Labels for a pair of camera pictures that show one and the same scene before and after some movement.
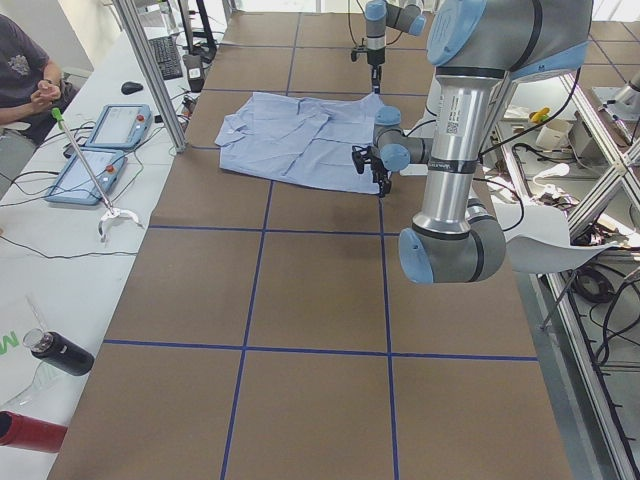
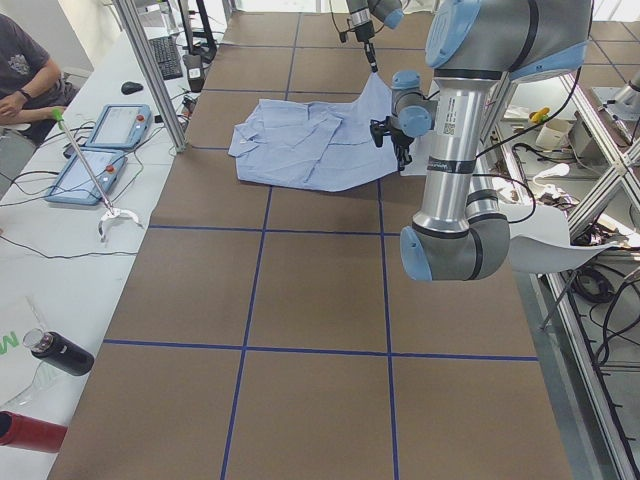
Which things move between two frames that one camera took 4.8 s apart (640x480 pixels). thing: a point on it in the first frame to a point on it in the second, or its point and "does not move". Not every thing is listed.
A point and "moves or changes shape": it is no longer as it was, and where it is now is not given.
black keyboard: x=168 y=53 does not move
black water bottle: x=58 y=351 does not move
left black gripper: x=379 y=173 to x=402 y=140
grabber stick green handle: x=112 y=213 does not move
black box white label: x=196 y=77 does not move
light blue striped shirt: x=304 y=139 moves or changes shape
